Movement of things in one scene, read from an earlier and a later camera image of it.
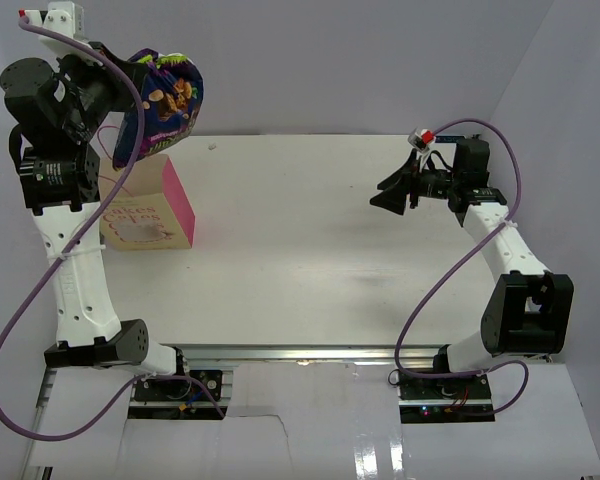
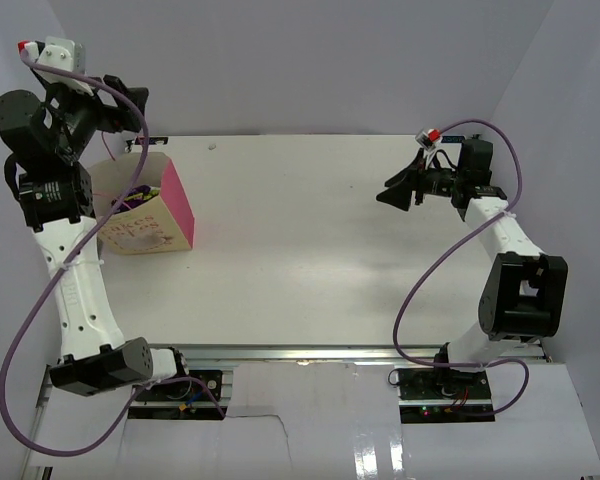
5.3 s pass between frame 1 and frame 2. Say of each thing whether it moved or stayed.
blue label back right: stayed
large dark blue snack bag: moved
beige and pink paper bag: stayed
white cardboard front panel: stayed
